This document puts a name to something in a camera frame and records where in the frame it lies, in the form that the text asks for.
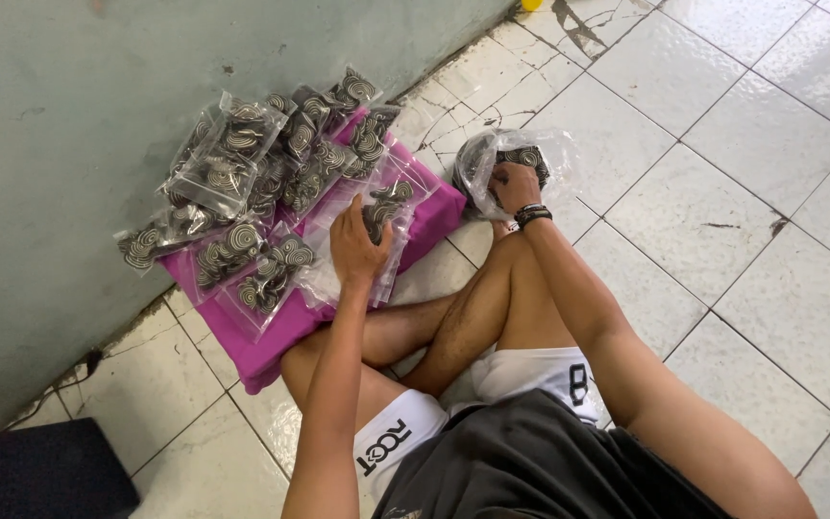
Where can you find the person's left hand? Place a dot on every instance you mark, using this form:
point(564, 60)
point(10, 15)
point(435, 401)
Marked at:
point(354, 249)

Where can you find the person's right hand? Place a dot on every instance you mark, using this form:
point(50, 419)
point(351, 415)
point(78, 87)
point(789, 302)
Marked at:
point(514, 189)

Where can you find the person's right fingers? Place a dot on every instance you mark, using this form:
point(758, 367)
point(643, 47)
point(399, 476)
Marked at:
point(507, 173)

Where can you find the clear zip bag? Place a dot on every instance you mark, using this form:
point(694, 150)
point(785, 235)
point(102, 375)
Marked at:
point(404, 189)

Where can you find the large plastic bag of cookies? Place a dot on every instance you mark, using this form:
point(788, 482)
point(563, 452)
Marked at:
point(474, 167)

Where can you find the black beaded wristbands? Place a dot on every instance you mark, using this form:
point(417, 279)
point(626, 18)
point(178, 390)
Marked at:
point(532, 214)

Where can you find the person's right leg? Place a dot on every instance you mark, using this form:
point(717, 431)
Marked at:
point(491, 303)

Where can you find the person's leg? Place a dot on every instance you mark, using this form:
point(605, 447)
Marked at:
point(400, 333)
point(491, 303)

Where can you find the yellow round object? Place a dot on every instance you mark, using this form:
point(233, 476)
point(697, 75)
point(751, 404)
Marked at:
point(531, 3)

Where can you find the person's left leg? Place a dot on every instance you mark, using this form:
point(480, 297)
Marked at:
point(400, 333)

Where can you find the pile of packed cookie packets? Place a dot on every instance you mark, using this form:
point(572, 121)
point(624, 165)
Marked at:
point(231, 162)

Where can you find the magenta folded cloth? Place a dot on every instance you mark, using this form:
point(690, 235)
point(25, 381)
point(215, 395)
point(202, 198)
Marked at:
point(282, 344)

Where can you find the white shorts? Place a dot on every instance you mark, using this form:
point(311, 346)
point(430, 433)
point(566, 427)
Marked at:
point(400, 441)

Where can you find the dark grey shirt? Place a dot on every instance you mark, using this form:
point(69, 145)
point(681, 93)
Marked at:
point(530, 461)

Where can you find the dark blue mat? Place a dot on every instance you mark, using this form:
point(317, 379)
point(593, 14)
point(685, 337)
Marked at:
point(37, 472)

